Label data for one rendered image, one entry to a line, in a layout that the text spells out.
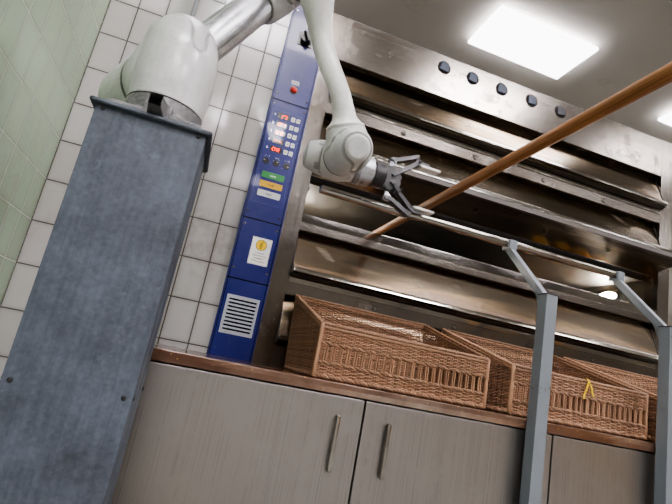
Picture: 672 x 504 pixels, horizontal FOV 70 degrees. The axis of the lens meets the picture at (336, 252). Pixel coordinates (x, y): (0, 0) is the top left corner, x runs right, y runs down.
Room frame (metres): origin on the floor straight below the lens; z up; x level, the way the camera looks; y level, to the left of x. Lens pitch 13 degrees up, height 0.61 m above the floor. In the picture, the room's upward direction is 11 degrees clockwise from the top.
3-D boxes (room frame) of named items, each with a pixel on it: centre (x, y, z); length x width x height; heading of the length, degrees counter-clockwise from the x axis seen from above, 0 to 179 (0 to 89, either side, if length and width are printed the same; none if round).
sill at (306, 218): (2.06, -0.71, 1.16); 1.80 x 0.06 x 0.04; 104
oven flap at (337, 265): (2.04, -0.71, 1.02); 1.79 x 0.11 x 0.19; 104
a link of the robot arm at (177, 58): (0.93, 0.42, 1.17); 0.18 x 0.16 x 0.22; 43
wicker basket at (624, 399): (1.79, -0.81, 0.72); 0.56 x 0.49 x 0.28; 105
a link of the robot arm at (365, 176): (1.32, -0.03, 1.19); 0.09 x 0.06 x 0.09; 15
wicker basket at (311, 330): (1.64, -0.21, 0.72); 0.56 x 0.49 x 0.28; 105
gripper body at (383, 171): (1.34, -0.10, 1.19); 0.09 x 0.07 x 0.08; 105
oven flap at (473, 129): (2.04, -0.71, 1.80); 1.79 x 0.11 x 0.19; 104
